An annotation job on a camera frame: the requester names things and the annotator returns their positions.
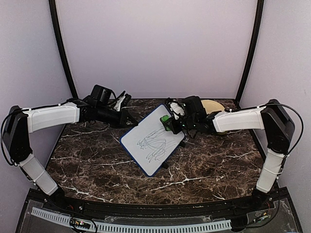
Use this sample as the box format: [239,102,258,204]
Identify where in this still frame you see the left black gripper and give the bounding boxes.
[96,105,139,129]

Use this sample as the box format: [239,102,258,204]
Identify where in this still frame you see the blue framed whiteboard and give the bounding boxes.
[120,104,185,177]

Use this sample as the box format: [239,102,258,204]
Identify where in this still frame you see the green whiteboard eraser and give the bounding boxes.
[160,115,170,123]

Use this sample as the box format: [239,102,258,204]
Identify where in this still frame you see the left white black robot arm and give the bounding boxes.
[0,96,138,212]

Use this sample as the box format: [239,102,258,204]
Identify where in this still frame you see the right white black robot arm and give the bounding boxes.
[160,96,295,211]

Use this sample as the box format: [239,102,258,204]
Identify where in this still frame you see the beige round plate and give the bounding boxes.
[201,100,225,114]

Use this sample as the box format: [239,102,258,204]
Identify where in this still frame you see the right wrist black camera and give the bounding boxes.
[182,96,206,117]

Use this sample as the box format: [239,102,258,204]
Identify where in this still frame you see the wrist black camera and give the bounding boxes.
[182,96,206,117]
[90,84,113,105]

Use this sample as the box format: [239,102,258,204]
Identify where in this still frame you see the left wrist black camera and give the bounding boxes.
[90,84,113,105]

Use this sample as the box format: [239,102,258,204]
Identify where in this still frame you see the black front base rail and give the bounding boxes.
[29,188,290,221]

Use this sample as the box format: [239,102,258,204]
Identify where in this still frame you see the white slotted cable duct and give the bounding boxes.
[31,207,232,233]

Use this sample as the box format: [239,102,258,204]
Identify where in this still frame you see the right black frame post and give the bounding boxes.
[235,0,264,104]

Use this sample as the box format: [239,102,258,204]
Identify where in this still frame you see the black frame post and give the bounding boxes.
[235,0,264,104]
[48,0,78,98]

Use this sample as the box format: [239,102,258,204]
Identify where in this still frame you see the left black frame post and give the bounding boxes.
[48,0,78,98]

